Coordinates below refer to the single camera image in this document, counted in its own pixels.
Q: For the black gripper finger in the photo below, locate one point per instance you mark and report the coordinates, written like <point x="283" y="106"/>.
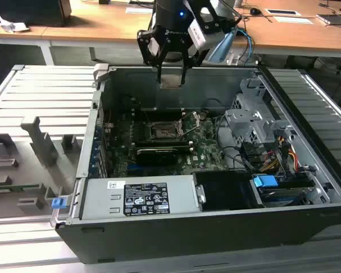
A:
<point x="184" y="74"/>
<point x="143" y="48"/>

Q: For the silver CPU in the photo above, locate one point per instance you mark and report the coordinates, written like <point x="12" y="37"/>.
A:
<point x="170" y="82"/>

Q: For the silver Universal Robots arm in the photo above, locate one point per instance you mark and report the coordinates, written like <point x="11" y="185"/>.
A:
<point x="174" y="56"/>

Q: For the white paper sheet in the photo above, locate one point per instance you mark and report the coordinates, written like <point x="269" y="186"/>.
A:
<point x="292" y="20"/>
<point x="137" y="10"/>

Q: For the wooden desk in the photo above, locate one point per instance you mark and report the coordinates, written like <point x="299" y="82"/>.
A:
<point x="102" y="25"/>

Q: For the pale blue teach pendant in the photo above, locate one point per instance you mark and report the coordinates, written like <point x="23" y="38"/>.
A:
<point x="224" y="45"/>

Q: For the green motherboard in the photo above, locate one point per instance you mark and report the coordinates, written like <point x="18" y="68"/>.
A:
<point x="204" y="142"/>

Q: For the metal drive cage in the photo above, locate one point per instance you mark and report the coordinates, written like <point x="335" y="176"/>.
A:
<point x="244" y="125"/>

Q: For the black computer mouse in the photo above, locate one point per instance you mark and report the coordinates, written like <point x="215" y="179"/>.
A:
<point x="255" y="11"/>

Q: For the black graphics card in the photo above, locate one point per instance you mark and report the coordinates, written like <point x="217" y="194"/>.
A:
<point x="156" y="157"/>

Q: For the black equipment box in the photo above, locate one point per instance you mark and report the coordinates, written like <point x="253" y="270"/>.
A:
<point x="31" y="11"/>

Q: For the black plastic fan shroud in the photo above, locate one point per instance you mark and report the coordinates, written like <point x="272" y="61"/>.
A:
<point x="224" y="190"/>

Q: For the hard disk in blue carrier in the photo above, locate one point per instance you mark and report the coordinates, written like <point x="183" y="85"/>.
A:
<point x="264" y="181"/>

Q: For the crumpled white paper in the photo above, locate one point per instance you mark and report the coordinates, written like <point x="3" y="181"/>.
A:
<point x="11" y="25"/>

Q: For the grey parts rack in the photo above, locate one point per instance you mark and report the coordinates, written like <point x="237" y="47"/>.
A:
<point x="39" y="139"/>

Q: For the silver power supply unit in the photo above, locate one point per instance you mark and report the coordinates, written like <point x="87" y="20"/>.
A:
<point x="102" y="199"/>

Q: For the grey laptop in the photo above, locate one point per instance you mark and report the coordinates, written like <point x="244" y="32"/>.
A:
<point x="335" y="20"/>

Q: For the black PC case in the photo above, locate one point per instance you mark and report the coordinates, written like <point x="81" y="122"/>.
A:
<point x="187" y="236"/>

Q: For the blue case latch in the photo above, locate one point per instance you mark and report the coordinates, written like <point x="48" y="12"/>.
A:
<point x="58" y="204"/>

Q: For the green RAM stick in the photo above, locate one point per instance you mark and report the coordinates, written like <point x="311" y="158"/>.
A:
<point x="14" y="187"/>

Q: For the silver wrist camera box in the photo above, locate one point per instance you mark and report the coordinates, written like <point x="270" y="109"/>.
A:
<point x="204" y="37"/>

